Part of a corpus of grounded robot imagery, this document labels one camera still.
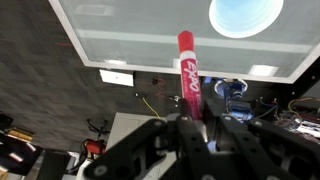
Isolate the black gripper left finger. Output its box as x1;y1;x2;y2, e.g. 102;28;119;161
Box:
83;97;221;180

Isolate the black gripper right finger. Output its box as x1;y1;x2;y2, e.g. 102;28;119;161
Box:
203;99;320;180

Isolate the red Expo marker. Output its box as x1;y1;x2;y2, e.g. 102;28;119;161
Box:
177;30;204;122

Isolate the blue white electronic device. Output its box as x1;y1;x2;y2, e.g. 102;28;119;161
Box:
213;78;255;122

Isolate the red office chair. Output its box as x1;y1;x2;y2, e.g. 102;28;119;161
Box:
66;118;111;174

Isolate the flat white box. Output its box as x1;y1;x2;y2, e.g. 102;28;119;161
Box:
98;68;135;88

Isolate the blue plastic cup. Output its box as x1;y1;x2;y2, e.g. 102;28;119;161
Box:
208;0;285;40

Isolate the yellow wooden pallet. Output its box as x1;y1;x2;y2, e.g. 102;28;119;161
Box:
5;128;35;143

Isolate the black shelf unit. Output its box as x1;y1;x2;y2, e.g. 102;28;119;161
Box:
0;113;44;177

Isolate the thin yellow wire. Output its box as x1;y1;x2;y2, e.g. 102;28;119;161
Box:
142;96;162;120

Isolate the tangle of coloured wires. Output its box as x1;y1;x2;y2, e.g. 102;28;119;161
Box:
258;96;320;134

